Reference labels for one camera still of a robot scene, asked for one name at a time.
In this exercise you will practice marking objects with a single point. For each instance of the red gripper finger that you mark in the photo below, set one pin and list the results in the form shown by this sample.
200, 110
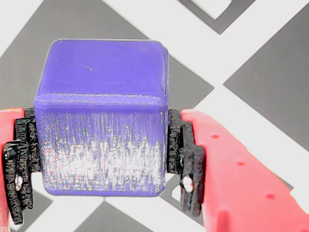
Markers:
9, 125
229, 181

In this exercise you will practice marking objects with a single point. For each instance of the black white marker board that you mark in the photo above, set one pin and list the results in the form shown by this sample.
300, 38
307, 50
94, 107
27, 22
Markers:
265, 84

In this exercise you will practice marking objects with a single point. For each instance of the blue cube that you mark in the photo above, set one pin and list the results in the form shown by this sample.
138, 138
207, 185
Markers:
101, 96

